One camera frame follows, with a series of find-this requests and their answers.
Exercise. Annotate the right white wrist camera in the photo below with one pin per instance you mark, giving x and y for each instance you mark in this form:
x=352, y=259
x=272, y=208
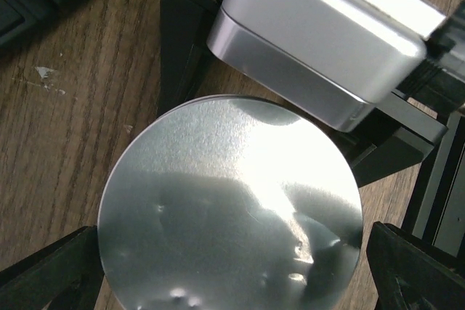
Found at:
x=334, y=59

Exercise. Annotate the round metal jar lid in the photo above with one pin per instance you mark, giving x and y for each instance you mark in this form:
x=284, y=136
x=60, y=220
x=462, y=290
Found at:
x=230, y=202

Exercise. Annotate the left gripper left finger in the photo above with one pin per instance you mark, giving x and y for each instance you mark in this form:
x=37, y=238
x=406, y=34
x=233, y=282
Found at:
x=64, y=275

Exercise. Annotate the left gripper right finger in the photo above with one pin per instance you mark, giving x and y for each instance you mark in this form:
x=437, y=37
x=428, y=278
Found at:
x=411, y=274

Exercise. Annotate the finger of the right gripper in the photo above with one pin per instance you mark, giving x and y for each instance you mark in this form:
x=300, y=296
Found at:
x=184, y=55
x=394, y=136

